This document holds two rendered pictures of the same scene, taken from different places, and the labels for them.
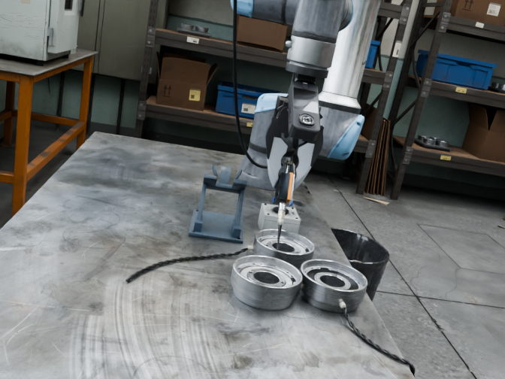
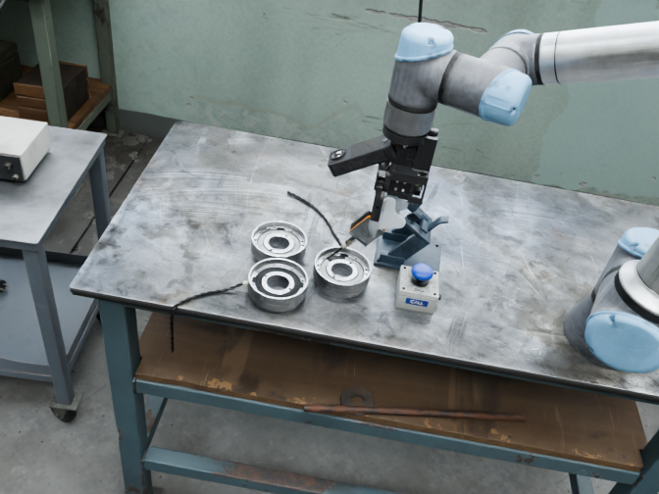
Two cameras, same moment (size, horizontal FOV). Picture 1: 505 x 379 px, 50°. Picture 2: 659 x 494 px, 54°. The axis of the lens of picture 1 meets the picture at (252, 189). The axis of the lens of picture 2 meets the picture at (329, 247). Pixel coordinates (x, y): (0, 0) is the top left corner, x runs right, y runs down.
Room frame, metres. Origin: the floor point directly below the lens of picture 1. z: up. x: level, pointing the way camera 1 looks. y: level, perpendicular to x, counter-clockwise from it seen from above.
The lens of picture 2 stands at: (0.98, -0.95, 1.62)
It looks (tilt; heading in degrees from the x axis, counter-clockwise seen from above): 40 degrees down; 99
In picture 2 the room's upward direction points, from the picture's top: 10 degrees clockwise
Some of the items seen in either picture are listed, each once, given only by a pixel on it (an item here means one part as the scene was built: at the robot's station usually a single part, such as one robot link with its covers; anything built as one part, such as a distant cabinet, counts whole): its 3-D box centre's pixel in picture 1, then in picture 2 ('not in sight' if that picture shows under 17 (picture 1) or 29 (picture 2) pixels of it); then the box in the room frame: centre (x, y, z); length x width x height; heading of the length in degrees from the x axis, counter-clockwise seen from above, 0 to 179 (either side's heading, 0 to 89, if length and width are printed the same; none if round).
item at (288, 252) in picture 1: (282, 251); (341, 272); (0.88, -0.07, 0.82); 0.10 x 0.10 x 0.04
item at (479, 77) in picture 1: (452, 70); not in sight; (4.71, -1.44, 1.11); 0.52 x 0.38 x 0.22; 98
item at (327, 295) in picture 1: (331, 286); (278, 285); (0.78, -0.15, 0.82); 0.10 x 0.10 x 0.04
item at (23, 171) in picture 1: (15, 116); not in sight; (3.18, 1.48, 0.39); 1.50 x 0.62 x 0.78; 8
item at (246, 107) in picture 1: (248, 101); not in sight; (4.49, 0.17, 0.56); 0.52 x 0.38 x 0.22; 95
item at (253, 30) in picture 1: (261, 22); not in sight; (4.47, 0.19, 1.19); 0.52 x 0.42 x 0.38; 98
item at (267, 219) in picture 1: (278, 219); (420, 289); (1.02, -0.06, 0.82); 0.08 x 0.07 x 0.05; 8
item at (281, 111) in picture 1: (299, 101); (403, 160); (0.94, -0.05, 1.07); 0.09 x 0.08 x 0.12; 5
